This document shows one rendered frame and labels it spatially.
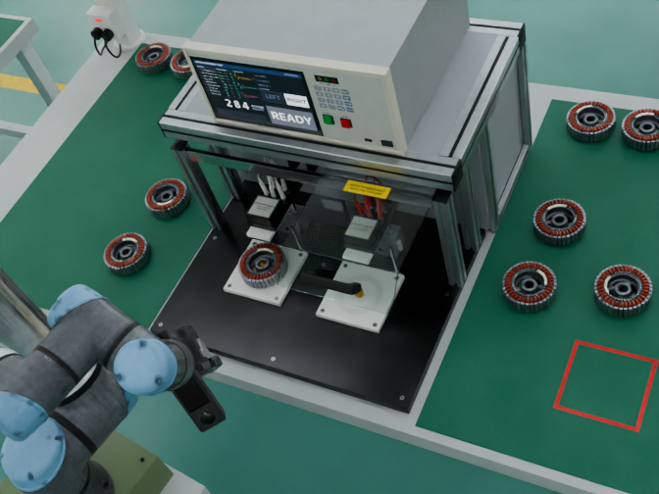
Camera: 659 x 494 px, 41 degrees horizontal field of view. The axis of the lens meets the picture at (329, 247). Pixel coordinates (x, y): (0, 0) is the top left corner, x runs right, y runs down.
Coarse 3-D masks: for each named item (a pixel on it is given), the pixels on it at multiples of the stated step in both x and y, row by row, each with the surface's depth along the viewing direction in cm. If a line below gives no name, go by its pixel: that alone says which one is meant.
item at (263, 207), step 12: (288, 180) 201; (276, 192) 199; (288, 192) 198; (252, 204) 195; (264, 204) 195; (276, 204) 194; (288, 204) 197; (252, 216) 193; (264, 216) 192; (276, 216) 194; (252, 228) 196; (264, 228) 195; (276, 228) 194
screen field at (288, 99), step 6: (264, 90) 170; (264, 96) 171; (270, 96) 170; (276, 96) 169; (282, 96) 168; (288, 96) 168; (294, 96) 167; (300, 96) 166; (276, 102) 171; (282, 102) 170; (288, 102) 169; (294, 102) 168; (300, 102) 168; (306, 102) 167
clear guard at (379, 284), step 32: (320, 192) 173; (416, 192) 167; (320, 224) 168; (352, 224) 166; (384, 224) 164; (416, 224) 162; (288, 256) 166; (320, 256) 163; (352, 256) 161; (384, 256) 160; (320, 288) 164; (384, 288) 158
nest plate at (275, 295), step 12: (252, 240) 207; (240, 276) 201; (228, 288) 200; (240, 288) 199; (252, 288) 199; (264, 288) 198; (276, 288) 197; (288, 288) 197; (264, 300) 196; (276, 300) 195
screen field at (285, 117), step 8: (272, 112) 174; (280, 112) 173; (288, 112) 172; (296, 112) 171; (304, 112) 170; (272, 120) 176; (280, 120) 175; (288, 120) 174; (296, 120) 173; (304, 120) 172; (312, 120) 170; (312, 128) 173
